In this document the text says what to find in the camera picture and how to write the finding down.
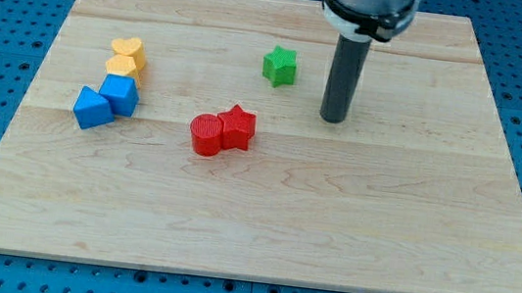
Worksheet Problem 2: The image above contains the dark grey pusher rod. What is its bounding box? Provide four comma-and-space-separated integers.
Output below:
320, 35, 370, 123

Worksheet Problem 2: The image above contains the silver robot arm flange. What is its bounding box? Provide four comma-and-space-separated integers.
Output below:
321, 0, 423, 43

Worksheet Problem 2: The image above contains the red star block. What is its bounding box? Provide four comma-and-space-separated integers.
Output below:
217, 104, 257, 151

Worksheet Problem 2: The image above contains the yellow heart block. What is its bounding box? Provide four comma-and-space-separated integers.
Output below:
111, 37, 147, 71

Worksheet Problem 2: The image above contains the blue triangle block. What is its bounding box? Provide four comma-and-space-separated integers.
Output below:
72, 86, 115, 129

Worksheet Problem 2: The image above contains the yellow hexagon block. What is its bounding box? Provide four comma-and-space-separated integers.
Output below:
105, 54, 141, 88

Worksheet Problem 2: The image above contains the blue pentagon block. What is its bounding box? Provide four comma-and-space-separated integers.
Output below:
99, 73, 140, 117

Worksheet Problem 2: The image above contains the light wooden board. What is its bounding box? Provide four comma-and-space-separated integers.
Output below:
0, 0, 522, 293

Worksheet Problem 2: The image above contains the red cylinder block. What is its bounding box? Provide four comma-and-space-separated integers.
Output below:
189, 114, 223, 157

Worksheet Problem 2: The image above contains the green star block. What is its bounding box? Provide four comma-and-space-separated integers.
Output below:
262, 46, 298, 88

